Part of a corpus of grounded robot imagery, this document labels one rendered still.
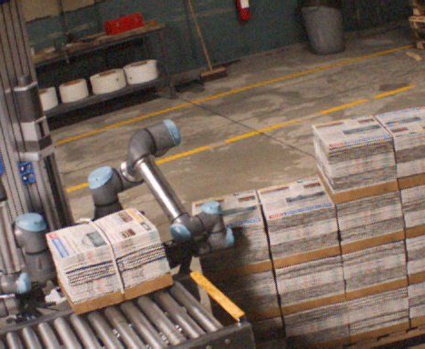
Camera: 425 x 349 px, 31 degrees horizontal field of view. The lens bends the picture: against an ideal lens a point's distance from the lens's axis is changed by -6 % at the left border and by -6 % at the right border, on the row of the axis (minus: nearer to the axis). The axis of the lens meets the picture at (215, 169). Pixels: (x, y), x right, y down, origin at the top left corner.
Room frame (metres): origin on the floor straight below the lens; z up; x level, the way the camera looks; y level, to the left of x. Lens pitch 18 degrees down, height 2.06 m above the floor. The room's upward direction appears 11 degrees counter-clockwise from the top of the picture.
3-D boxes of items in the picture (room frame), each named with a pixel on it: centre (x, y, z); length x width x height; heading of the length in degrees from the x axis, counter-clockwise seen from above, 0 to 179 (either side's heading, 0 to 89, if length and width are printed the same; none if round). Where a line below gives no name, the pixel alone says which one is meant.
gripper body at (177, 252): (2.85, 0.19, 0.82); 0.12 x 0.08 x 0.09; 109
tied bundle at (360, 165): (3.16, -0.59, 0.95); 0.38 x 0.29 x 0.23; 0
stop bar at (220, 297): (2.45, 0.08, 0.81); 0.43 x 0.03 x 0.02; 19
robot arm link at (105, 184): (3.35, 0.49, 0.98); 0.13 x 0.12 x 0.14; 124
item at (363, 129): (3.16, -0.59, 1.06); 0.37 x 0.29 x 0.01; 0
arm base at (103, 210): (3.34, 0.50, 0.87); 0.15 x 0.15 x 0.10
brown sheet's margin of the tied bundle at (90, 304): (2.63, 0.56, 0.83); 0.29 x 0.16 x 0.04; 19
